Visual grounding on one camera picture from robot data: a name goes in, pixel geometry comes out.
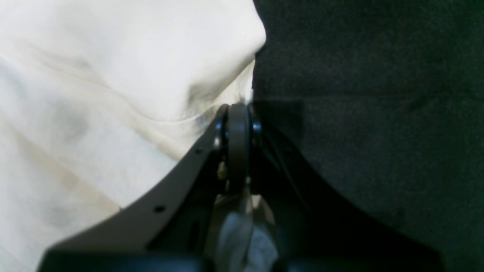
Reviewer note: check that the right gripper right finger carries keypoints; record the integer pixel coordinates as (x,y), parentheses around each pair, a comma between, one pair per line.
(316,229)

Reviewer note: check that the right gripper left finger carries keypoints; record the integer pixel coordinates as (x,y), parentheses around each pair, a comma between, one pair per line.
(163,231)

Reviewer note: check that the white T-shirt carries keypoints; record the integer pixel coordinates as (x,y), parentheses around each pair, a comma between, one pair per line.
(101,98)

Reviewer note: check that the black table cloth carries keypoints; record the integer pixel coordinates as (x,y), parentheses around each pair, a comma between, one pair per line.
(385,99)

